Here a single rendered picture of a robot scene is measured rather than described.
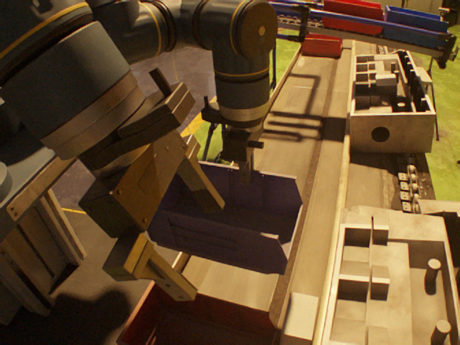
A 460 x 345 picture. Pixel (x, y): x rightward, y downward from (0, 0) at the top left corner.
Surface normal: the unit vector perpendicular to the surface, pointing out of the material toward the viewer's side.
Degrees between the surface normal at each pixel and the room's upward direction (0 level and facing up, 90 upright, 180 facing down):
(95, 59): 67
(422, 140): 90
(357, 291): 83
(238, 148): 90
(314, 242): 0
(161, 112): 83
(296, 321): 0
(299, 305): 0
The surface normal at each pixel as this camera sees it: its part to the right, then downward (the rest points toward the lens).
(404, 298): -0.22, -0.80
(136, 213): 0.85, -0.25
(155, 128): 0.13, 0.50
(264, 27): 0.69, 0.40
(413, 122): -0.33, 0.59
